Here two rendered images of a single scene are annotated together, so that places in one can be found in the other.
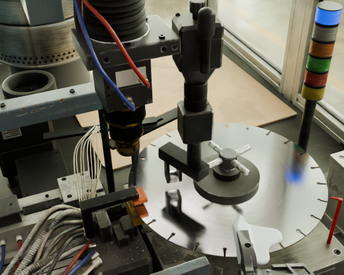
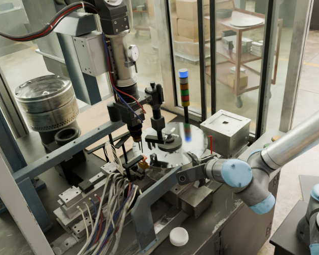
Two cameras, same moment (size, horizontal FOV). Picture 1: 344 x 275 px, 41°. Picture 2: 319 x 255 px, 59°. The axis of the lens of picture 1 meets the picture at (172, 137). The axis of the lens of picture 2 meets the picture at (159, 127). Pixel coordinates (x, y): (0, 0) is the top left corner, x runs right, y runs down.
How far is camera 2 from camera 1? 0.50 m
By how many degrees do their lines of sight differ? 16
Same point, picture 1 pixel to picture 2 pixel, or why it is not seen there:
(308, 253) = not seen: hidden behind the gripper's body
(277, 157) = (183, 130)
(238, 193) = (176, 145)
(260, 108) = not seen: hidden behind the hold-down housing
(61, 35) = (67, 110)
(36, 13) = (92, 100)
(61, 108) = (97, 136)
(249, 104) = not seen: hidden behind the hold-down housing
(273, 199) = (189, 143)
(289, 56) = (166, 92)
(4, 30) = (39, 115)
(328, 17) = (184, 74)
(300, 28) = (167, 80)
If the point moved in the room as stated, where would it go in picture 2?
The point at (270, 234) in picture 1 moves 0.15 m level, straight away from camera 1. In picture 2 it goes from (196, 150) to (189, 128)
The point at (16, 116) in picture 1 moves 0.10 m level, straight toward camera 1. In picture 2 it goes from (81, 144) to (95, 154)
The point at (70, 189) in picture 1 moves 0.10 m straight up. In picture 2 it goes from (108, 168) to (103, 151)
